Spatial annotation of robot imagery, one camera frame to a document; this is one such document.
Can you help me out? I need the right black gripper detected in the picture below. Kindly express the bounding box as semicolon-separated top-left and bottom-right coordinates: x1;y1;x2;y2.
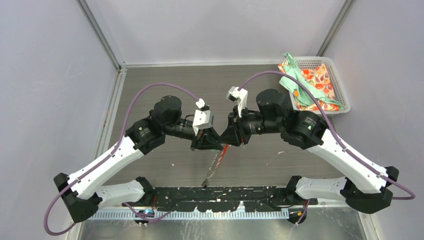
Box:
217;104;283;147

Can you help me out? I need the red handled metal keyring holder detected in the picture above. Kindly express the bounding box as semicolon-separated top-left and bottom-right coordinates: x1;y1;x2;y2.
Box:
201;144;230;188

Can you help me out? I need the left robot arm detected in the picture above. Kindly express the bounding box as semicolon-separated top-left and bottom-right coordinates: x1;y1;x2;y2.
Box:
53;95;223;223

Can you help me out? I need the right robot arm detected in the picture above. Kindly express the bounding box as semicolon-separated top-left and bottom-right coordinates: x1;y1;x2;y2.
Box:
220;87;399;214

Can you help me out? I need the green cloth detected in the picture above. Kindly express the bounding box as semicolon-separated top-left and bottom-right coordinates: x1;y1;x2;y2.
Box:
278;52;345;109

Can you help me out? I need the orange patterned cloth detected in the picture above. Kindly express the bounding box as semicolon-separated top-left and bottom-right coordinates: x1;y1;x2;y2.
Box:
277;57;339;112

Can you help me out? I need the white plastic basket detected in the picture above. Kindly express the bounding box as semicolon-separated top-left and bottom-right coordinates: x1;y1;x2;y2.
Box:
278;53;351;116

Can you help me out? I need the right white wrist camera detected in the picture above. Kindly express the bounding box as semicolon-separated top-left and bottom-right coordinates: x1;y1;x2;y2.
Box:
226;86;248;118

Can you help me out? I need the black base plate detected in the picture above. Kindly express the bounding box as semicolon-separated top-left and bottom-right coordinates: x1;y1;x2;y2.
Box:
129;186;306;213

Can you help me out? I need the white slotted cable duct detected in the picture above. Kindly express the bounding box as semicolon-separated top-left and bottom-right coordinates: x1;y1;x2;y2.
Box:
89;208;289;221

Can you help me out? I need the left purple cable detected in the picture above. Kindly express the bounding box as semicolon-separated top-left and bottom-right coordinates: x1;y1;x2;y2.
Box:
43;82;201;237

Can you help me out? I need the purple cable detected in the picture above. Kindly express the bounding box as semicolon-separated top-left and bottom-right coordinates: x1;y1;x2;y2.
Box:
237;70;417;226
43;82;201;237

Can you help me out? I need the aluminium rail frame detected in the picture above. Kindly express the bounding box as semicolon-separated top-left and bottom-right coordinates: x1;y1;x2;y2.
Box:
94;179;371;213

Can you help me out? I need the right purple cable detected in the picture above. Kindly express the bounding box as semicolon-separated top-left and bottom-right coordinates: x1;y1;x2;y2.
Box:
237;70;417;226

